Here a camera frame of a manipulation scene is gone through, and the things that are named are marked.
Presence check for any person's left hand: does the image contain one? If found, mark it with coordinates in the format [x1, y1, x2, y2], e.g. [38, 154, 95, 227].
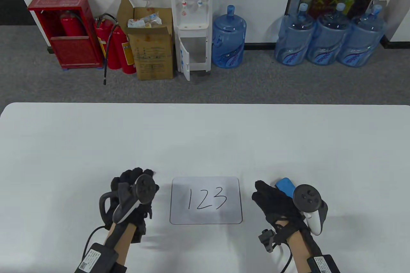
[106, 167, 160, 245]

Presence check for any person's right hand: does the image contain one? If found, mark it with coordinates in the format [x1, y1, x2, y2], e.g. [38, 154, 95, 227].
[251, 180, 309, 235]

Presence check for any blue whiteboard eraser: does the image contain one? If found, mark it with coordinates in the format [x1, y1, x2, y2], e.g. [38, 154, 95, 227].
[275, 178, 297, 198]

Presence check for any small white whiteboard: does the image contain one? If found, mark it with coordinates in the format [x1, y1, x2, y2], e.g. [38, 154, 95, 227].
[170, 177, 243, 225]

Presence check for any person's left forearm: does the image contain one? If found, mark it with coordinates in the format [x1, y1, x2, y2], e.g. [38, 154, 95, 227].
[107, 222, 136, 273]

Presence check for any person's right forearm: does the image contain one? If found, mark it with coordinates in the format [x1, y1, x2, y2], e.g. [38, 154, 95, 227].
[287, 231, 313, 273]

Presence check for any black white right hand controller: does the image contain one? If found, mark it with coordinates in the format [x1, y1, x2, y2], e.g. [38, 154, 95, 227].
[293, 184, 328, 236]

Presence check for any black right wrist sensor box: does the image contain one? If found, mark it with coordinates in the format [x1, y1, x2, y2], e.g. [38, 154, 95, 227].
[307, 255, 340, 273]

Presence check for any black wrist sensor box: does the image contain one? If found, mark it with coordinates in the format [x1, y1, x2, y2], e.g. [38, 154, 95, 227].
[75, 243, 127, 273]
[307, 255, 340, 273]

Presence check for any black left wrist sensor box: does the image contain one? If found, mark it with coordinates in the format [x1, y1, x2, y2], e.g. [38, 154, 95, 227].
[75, 243, 127, 273]

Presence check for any red fire extinguisher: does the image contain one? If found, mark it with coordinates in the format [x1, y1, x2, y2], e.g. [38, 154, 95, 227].
[60, 11, 86, 36]
[94, 14, 120, 85]
[114, 25, 136, 74]

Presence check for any open cardboard box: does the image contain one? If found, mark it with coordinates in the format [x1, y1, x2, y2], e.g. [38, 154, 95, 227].
[116, 0, 175, 81]

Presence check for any red fire extinguisher cabinet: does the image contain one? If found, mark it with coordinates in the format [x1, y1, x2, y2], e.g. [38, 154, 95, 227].
[28, 0, 104, 69]

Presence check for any crumpled plastic rubbish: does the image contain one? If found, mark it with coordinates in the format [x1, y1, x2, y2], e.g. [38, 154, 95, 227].
[127, 13, 163, 28]

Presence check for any blue water jug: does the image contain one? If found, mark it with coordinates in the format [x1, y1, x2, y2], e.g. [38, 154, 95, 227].
[275, 3, 315, 66]
[307, 3, 350, 65]
[336, 4, 387, 68]
[212, 5, 247, 68]

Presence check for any white water dispenser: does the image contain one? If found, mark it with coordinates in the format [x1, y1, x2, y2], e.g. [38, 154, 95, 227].
[169, 0, 213, 81]

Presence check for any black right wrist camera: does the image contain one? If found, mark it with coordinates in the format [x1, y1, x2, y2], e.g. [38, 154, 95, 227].
[258, 229, 276, 253]

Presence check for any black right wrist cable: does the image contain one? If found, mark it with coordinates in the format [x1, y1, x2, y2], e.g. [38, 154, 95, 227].
[275, 244, 292, 273]

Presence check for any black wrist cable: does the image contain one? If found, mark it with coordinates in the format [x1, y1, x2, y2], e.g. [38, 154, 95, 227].
[275, 244, 292, 273]
[83, 226, 108, 254]

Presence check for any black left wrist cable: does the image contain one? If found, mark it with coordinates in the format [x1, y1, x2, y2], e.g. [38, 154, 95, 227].
[83, 226, 108, 254]

